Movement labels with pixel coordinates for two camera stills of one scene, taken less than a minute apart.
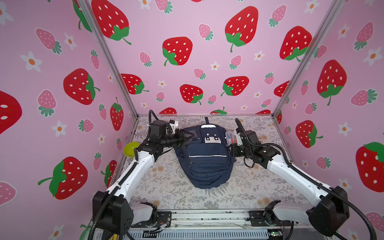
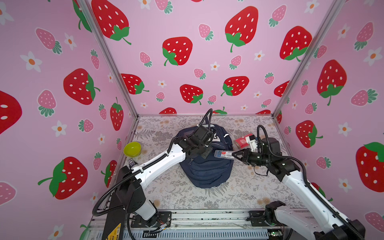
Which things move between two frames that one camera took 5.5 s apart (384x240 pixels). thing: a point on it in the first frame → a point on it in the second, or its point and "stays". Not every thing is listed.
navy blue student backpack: (205, 158) stays
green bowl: (129, 149) stays
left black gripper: (180, 138) → (208, 149)
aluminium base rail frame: (214, 225) stays
